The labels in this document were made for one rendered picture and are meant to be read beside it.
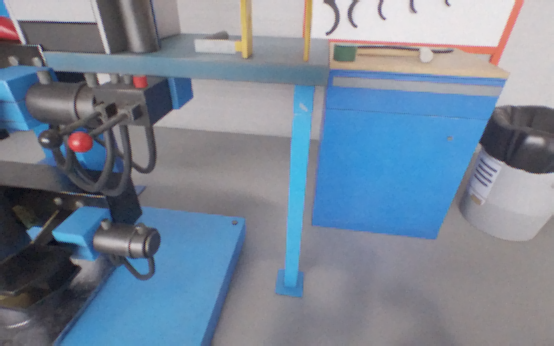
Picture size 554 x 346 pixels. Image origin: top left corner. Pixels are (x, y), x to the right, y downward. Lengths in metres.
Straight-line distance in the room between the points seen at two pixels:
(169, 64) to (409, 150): 1.14
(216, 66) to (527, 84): 2.63
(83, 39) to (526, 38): 2.72
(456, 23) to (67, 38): 2.36
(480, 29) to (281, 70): 2.15
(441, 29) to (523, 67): 0.72
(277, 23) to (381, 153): 1.45
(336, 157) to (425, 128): 0.42
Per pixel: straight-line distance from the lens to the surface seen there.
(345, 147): 1.45
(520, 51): 2.90
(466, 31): 2.66
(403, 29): 2.52
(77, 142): 0.58
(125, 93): 0.71
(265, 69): 0.69
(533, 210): 2.03
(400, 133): 1.46
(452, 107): 1.48
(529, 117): 2.20
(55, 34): 0.93
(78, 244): 1.11
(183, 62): 0.75
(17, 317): 1.43
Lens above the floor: 1.20
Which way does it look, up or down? 33 degrees down
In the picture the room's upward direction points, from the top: 1 degrees clockwise
